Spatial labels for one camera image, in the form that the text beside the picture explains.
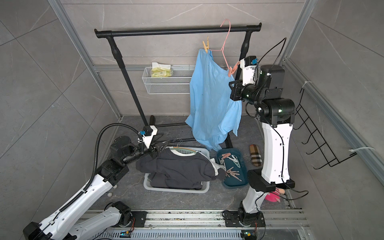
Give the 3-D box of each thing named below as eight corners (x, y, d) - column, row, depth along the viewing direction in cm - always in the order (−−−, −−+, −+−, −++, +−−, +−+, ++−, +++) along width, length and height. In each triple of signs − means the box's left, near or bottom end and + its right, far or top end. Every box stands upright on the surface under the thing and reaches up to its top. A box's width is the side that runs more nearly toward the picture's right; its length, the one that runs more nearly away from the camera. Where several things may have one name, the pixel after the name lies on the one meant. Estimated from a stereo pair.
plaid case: (252, 167, 94) (254, 164, 91) (247, 147, 103) (248, 144, 101) (262, 167, 94) (264, 164, 91) (256, 147, 103) (257, 144, 101)
